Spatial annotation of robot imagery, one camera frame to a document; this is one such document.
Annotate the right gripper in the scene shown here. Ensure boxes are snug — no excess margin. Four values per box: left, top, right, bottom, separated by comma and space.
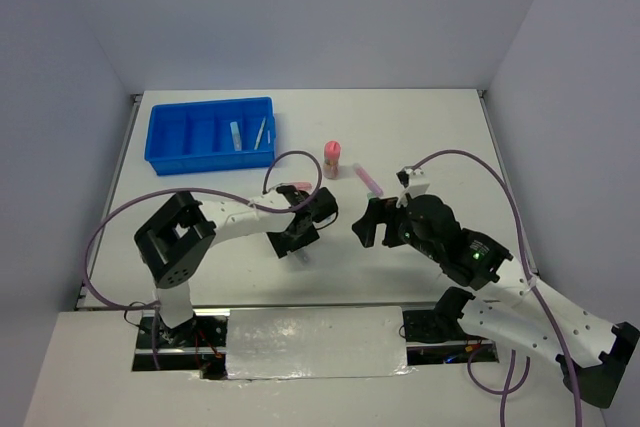
351, 195, 441, 260

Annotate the purple highlighter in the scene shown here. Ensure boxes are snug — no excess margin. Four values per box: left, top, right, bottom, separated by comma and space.
353, 163, 384, 197

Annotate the orange-capped highlighter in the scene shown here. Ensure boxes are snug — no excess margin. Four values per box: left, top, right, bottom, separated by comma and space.
297, 252, 310, 265

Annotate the pink correction tape case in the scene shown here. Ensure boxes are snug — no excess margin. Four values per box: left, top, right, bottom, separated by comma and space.
291, 182, 314, 193

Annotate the blue-capped highlighter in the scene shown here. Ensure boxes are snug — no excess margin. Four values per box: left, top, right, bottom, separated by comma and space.
230, 121, 242, 152

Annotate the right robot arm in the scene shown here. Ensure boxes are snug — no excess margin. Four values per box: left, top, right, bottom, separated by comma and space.
352, 194, 639, 409

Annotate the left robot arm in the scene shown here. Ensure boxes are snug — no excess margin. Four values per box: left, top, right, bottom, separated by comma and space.
134, 185, 339, 346

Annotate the pink-lidded jar of clips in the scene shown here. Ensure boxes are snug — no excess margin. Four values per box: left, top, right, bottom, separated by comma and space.
323, 141, 341, 180

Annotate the silver taped cover plate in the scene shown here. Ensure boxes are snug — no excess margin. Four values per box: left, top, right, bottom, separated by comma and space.
225, 306, 409, 380

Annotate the blue compartment tray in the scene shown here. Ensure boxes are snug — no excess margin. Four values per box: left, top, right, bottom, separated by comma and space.
144, 97, 276, 176

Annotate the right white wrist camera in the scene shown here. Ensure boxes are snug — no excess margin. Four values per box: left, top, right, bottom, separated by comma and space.
396, 167, 430, 208

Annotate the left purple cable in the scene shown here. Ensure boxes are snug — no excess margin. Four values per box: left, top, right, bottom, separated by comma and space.
82, 150, 324, 373

